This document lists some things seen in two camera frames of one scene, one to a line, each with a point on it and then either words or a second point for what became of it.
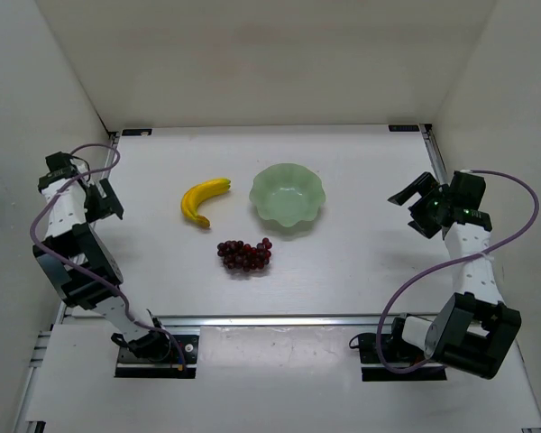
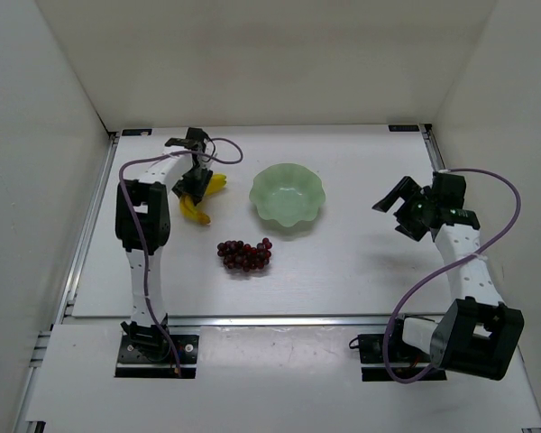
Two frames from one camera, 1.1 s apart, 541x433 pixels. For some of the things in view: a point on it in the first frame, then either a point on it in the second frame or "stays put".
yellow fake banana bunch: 195,195 stays put
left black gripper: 106,204 → 194,183
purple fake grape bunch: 235,254 stays put
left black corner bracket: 142,132 stays put
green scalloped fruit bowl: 287,193 stays put
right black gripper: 423,207 → 406,209
